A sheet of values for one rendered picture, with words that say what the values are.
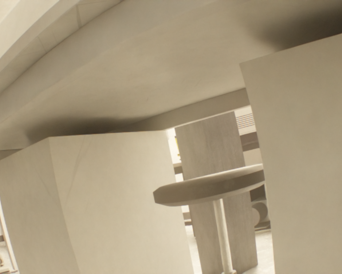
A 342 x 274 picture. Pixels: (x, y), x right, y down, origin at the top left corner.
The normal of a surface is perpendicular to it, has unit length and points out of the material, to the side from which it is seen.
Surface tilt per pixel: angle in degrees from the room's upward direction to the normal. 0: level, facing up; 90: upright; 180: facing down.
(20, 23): 90
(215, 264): 90
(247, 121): 90
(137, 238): 90
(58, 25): 180
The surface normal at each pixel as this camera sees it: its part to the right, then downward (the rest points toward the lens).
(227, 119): 0.50, -0.18
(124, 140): 0.77, -0.21
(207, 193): -0.25, -0.04
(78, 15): 0.20, 0.98
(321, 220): -0.61, 0.05
